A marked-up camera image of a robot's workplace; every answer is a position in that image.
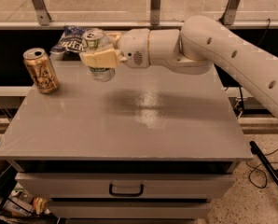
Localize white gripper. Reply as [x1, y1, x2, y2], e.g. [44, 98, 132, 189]
[79, 29, 150, 69]

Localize green white 7up can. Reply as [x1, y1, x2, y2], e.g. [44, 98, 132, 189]
[79, 28, 115, 82]

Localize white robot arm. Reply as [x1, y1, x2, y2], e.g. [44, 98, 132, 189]
[80, 16, 278, 118]

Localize gold LaCroix can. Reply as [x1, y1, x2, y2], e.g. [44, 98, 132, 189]
[23, 48, 60, 94]

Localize blue chip bag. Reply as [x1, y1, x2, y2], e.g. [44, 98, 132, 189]
[51, 25, 99, 53]

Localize grey upper drawer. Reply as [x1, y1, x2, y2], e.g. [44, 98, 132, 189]
[16, 173, 234, 200]

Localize grey drawer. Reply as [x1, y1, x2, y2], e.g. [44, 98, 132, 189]
[16, 173, 234, 200]
[49, 202, 211, 219]

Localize grey lower drawer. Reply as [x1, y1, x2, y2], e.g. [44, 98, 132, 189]
[49, 202, 211, 219]

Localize black pole on floor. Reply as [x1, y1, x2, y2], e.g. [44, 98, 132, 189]
[250, 141, 278, 186]

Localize snack packages under table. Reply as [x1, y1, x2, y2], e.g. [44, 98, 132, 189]
[3, 183, 50, 217]

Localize left metal window bracket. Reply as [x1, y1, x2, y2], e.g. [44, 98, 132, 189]
[31, 0, 51, 26]

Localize right metal window bracket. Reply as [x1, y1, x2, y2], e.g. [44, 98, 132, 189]
[220, 0, 241, 25]

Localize black drawer handle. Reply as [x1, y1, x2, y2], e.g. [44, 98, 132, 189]
[108, 184, 145, 197]

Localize black floor cable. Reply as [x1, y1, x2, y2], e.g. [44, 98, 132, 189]
[246, 139, 278, 189]

